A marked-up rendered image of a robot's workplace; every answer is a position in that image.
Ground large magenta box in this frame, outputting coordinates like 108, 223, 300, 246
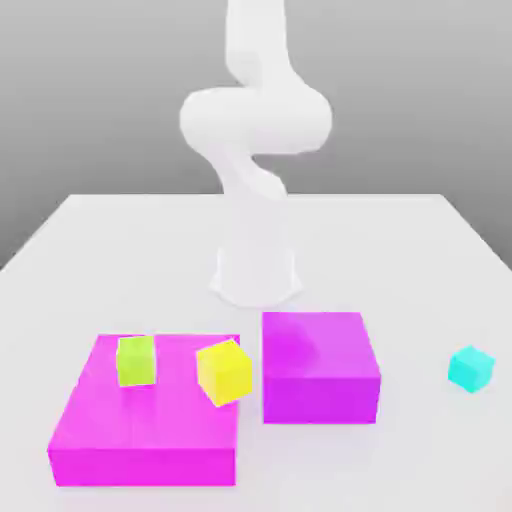
46, 333, 242, 488

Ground small lime green cube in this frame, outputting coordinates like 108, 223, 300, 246
115, 334, 157, 388

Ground small yellow cube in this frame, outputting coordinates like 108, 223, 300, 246
195, 338, 254, 409

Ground large purple box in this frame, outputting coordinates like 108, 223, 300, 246
261, 311, 382, 425

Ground small cyan cube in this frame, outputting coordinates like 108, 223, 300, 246
447, 344, 497, 394

